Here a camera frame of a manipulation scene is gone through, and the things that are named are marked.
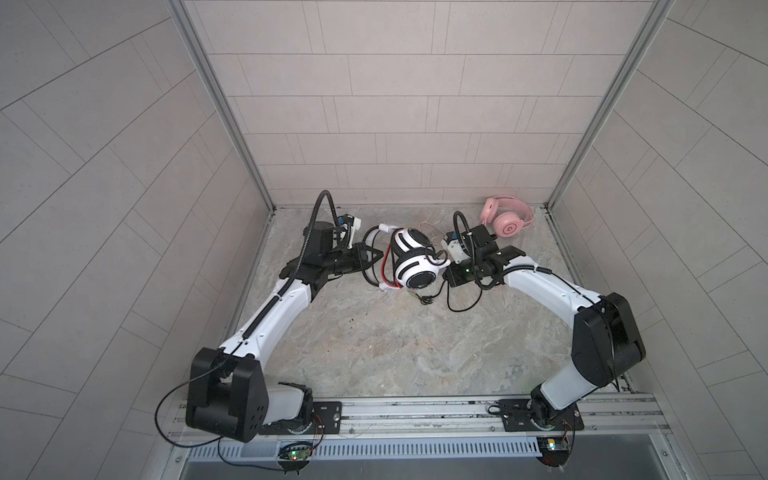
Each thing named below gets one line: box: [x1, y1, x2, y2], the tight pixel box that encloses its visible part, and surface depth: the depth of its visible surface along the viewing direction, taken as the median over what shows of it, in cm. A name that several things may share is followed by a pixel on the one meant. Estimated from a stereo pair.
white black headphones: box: [361, 224, 450, 292], surface depth 63 cm
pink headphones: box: [480, 194, 535, 238], surface depth 108 cm
